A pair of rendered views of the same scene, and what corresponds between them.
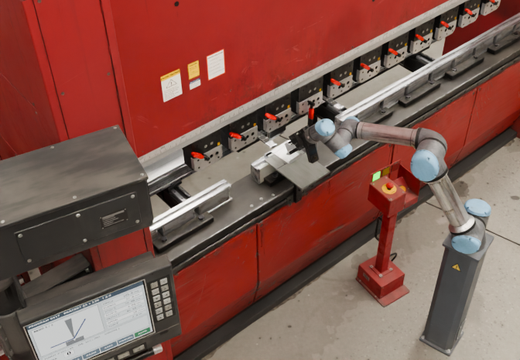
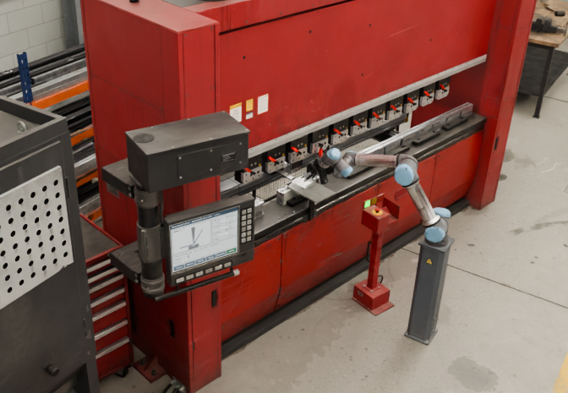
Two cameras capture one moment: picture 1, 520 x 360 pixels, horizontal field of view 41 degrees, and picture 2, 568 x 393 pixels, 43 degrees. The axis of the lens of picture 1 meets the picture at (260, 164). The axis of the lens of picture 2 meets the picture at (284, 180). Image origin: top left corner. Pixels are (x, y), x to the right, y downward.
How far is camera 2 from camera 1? 170 cm
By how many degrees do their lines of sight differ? 14
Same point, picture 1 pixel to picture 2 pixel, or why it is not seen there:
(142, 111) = not seen: hidden behind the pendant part
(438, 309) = (417, 302)
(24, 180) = (177, 131)
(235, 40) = (275, 89)
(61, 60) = (189, 73)
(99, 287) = (212, 208)
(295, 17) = (313, 79)
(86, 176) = (214, 130)
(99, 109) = (204, 111)
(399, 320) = (388, 324)
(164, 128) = not seen: hidden behind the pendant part
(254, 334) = (275, 335)
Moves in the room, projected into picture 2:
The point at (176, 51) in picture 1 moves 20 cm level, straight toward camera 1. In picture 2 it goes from (240, 90) to (247, 104)
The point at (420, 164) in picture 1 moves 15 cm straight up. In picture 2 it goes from (401, 172) to (404, 150)
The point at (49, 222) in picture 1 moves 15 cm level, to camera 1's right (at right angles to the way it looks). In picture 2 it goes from (195, 152) to (230, 151)
